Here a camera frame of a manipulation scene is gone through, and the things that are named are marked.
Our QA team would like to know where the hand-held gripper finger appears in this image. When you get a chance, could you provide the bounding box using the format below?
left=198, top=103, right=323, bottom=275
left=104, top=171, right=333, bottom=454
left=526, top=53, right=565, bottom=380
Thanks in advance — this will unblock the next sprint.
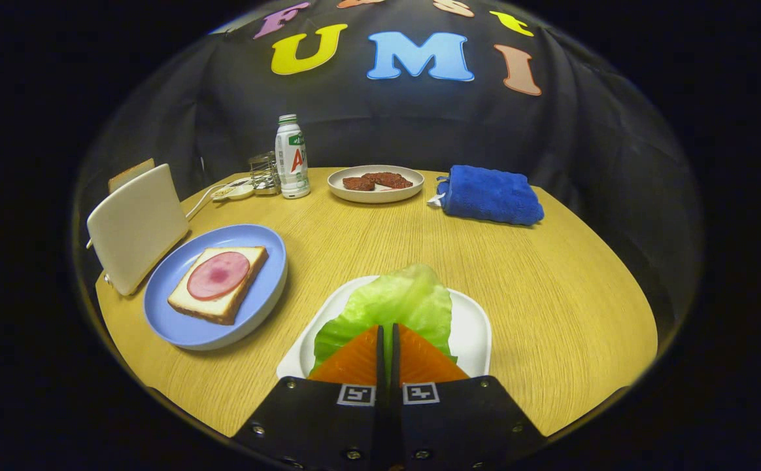
left=231, top=324, right=386, bottom=471
left=390, top=323, right=548, bottom=471

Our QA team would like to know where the pink ham slice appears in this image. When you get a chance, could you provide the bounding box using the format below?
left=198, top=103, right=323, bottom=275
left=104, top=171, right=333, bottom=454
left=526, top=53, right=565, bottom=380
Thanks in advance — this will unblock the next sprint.
left=187, top=251, right=251, bottom=302

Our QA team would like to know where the white bottle with green cap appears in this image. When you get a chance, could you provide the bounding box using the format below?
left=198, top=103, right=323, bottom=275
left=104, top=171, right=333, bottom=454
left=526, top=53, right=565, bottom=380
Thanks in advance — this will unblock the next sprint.
left=275, top=114, right=311, bottom=200

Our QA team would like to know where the white square plate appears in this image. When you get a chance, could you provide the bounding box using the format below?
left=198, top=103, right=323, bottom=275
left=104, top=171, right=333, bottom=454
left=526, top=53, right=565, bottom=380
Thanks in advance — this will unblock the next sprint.
left=277, top=275, right=492, bottom=380

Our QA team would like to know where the white toaster cable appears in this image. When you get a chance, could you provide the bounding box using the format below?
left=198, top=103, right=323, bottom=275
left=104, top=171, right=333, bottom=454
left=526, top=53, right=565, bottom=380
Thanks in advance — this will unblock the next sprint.
left=184, top=173, right=250, bottom=222

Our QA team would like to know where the blue folded towel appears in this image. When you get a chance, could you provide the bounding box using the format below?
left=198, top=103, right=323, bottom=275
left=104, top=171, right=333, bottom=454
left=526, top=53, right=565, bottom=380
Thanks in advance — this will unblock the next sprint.
left=428, top=165, right=545, bottom=227

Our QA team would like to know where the black backdrop cloth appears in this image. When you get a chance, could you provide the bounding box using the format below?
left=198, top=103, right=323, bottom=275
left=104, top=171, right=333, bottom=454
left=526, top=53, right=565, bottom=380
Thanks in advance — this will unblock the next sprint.
left=73, top=0, right=705, bottom=328

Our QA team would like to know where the toasted bread slice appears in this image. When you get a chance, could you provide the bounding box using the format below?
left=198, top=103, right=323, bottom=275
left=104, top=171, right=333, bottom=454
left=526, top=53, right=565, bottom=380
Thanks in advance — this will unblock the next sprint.
left=108, top=158, right=156, bottom=194

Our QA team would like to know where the white divided condiment dish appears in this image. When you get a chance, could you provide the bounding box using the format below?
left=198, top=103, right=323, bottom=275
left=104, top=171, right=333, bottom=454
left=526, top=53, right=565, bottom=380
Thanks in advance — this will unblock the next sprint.
left=211, top=178, right=255, bottom=201

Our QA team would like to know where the blue round plate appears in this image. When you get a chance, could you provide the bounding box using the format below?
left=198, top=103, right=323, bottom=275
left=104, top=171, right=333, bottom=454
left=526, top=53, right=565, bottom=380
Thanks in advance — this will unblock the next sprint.
left=143, top=224, right=288, bottom=351

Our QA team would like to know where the green lettuce leaf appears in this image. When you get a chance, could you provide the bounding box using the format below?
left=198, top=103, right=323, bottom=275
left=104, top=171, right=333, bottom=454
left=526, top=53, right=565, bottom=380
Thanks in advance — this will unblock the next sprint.
left=312, top=264, right=458, bottom=387

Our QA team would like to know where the white bread slice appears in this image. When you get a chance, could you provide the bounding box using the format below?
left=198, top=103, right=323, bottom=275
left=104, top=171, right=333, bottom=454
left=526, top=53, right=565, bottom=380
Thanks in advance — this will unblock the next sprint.
left=167, top=246, right=269, bottom=326

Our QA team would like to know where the beige round plate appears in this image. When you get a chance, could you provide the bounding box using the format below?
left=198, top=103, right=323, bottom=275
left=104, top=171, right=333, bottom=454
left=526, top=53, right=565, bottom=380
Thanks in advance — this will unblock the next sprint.
left=327, top=165, right=425, bottom=204

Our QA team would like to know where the metal wire chopstick holder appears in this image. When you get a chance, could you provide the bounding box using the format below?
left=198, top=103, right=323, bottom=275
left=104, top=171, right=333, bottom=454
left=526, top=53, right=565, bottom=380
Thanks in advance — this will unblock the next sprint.
left=248, top=152, right=282, bottom=196

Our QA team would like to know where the white toaster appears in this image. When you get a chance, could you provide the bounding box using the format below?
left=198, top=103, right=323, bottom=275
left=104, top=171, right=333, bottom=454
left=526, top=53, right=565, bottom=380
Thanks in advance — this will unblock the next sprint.
left=86, top=164, right=190, bottom=296

